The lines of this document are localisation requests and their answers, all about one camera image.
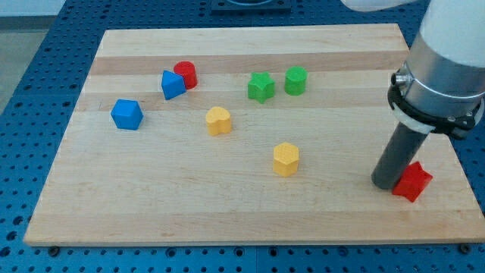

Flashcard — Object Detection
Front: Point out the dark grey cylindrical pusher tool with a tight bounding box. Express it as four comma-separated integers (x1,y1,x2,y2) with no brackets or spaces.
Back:
371,123,427,190

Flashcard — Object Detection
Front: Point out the yellow hexagon block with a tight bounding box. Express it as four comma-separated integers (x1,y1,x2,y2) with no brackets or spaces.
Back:
273,142,299,177

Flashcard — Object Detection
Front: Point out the red star block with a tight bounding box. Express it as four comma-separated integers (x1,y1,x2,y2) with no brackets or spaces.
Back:
392,162,433,202

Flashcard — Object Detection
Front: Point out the red cylinder block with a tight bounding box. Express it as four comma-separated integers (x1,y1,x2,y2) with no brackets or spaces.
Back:
174,61,198,89

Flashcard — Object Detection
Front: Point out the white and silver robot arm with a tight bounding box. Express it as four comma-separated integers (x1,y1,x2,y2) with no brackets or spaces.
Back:
388,0,484,139

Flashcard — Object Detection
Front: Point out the yellow heart block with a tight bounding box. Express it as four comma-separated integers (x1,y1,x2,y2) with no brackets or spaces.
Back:
205,106,232,136

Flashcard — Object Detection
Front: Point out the light wooden board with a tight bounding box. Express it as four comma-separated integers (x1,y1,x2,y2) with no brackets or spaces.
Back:
24,24,484,246

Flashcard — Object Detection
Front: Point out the blue cube block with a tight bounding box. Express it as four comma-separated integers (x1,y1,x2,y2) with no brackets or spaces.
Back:
111,99,143,130

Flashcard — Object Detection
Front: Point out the green cylinder block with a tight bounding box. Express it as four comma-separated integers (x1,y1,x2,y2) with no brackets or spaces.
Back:
284,66,308,96

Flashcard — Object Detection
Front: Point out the blue triangular prism block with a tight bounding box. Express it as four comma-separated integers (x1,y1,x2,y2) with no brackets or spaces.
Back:
161,71,186,100

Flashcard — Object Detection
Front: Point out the green star block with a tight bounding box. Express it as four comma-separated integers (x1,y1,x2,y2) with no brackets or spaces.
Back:
247,72,275,104

